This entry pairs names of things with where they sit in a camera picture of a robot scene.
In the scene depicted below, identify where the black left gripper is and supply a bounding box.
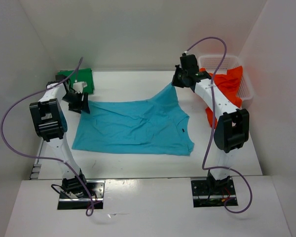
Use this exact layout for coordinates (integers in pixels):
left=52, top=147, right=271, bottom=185
left=61, top=91, right=90, bottom=114

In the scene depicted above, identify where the green t shirt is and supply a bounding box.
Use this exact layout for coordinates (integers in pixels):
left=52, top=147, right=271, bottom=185
left=67, top=68, right=94, bottom=94

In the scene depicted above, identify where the light blue t shirt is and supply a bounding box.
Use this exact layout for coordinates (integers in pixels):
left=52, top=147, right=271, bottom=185
left=72, top=84, right=194, bottom=156

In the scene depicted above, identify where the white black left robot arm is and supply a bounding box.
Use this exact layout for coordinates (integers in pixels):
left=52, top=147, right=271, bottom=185
left=29, top=81, right=90, bottom=198

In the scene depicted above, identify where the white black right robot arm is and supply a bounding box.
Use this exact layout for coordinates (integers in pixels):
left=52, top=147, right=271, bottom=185
left=172, top=53, right=249, bottom=194

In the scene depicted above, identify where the white plastic basket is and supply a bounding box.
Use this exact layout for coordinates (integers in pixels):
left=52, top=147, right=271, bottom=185
left=198, top=55, right=254, bottom=105

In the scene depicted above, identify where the orange t shirt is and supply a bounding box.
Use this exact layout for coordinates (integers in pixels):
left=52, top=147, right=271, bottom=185
left=204, top=65, right=244, bottom=128

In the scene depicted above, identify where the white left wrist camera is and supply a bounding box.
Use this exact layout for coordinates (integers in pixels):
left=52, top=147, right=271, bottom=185
left=73, top=81, right=87, bottom=93

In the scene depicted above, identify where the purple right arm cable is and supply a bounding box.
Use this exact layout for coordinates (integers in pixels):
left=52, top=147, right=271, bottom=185
left=185, top=37, right=253, bottom=213

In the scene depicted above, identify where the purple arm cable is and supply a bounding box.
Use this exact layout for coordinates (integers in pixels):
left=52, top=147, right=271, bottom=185
left=185, top=37, right=253, bottom=213
left=0, top=56, right=103, bottom=217

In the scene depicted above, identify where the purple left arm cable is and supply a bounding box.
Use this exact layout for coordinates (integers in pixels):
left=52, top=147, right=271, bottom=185
left=0, top=56, right=103, bottom=217

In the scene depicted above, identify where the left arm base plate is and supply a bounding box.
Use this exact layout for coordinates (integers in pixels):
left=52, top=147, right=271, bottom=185
left=51, top=180, right=105, bottom=210

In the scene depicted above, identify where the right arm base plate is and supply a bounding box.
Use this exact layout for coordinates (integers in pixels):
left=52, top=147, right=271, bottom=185
left=190, top=178, right=238, bottom=208

